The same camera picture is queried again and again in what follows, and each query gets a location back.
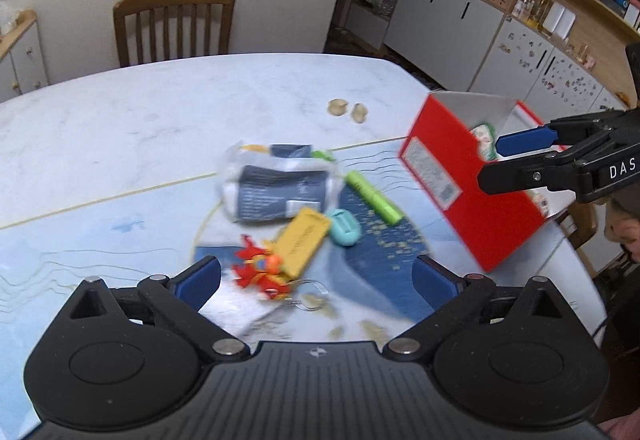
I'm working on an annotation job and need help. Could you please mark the white lower cabinets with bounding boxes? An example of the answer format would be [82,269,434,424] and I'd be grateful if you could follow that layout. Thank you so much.
[382,0,506,94]

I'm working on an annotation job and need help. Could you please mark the teal oval case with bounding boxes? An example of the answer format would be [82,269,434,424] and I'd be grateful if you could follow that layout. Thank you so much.
[327,209,362,247]

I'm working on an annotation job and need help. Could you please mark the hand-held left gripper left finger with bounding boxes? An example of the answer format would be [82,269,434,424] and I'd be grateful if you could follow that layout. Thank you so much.
[65,255,251,363]

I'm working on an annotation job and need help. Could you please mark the white low cabinet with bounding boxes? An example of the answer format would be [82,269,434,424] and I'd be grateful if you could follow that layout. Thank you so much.
[345,0,396,46]

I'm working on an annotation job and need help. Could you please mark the white and navy packet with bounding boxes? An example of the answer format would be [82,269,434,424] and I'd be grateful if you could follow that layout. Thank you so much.
[217,140,338,223]

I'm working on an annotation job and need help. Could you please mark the round-backed wooden chair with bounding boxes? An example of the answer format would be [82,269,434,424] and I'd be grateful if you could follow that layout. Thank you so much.
[557,203,601,278]

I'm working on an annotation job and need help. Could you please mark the red cardboard box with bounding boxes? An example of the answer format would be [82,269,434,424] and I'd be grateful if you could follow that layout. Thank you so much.
[397,90,566,273]

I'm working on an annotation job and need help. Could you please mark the white wooden sideboard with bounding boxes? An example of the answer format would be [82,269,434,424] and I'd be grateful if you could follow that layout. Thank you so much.
[0,9,51,104]

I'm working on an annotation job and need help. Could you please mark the orange toy keychain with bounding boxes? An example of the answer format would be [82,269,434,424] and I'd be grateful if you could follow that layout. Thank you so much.
[231,234,328,311]

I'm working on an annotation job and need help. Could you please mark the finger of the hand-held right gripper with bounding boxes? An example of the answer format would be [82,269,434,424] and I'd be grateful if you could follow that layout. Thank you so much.
[495,109,631,157]
[477,143,601,195]

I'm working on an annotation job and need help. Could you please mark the light blue printed table mat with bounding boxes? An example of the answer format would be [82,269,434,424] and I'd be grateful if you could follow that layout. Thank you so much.
[0,135,551,421]

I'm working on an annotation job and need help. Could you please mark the white cabinets with stickers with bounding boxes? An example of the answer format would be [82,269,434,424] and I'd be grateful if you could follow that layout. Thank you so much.
[470,20,631,113]

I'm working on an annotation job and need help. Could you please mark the green cartoon pouch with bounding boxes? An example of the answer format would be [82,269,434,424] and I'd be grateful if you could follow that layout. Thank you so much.
[470,121,501,161]

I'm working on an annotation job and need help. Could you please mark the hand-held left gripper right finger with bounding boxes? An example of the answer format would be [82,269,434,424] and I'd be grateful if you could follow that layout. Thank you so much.
[382,254,571,363]

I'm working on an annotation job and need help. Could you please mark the green tube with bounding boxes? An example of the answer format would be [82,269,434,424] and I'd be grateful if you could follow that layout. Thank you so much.
[344,170,403,226]

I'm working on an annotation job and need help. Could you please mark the gold bar block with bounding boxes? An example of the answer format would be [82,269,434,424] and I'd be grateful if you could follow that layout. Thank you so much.
[274,207,332,278]

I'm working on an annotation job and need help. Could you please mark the person's right hand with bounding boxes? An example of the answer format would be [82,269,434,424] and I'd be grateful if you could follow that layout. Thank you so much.
[604,200,640,263]

